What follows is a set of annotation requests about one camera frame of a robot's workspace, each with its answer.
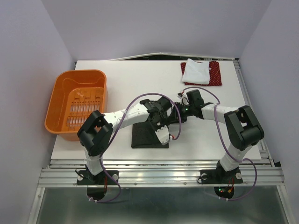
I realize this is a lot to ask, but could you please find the red polka dot skirt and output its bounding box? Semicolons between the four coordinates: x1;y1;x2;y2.
184;61;222;86

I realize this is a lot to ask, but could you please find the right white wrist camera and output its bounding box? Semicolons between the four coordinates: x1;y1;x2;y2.
178;91;189;105

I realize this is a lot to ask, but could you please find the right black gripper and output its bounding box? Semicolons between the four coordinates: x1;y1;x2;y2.
165;101;194;124

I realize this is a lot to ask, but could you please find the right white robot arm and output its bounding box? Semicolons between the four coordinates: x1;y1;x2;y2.
169;87;264;182

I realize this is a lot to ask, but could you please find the white skirt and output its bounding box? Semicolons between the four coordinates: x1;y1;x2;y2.
181;58;210;84

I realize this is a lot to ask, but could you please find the orange plastic bin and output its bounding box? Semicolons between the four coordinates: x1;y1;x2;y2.
44;70;108;141

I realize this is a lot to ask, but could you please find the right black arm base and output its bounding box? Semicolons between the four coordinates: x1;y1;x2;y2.
197;168;243;184

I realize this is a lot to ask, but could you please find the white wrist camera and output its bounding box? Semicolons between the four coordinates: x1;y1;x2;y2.
155;125;170;145
178;91;189;105

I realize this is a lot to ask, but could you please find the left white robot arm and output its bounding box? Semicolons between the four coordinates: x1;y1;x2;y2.
77;97;172;184

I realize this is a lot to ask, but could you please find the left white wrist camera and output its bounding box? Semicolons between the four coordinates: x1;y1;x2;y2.
155;125;170;145

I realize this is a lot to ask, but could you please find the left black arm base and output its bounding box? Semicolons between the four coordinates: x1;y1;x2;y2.
75;169;116;186

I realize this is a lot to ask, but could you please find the dark grey dotted skirt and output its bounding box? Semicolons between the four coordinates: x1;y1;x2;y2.
131;122;169;149

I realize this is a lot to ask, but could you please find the aluminium mounting rail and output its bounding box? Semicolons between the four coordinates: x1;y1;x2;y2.
38;159;285;188

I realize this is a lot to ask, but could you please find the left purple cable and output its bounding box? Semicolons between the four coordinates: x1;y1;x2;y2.
87;93;183;203

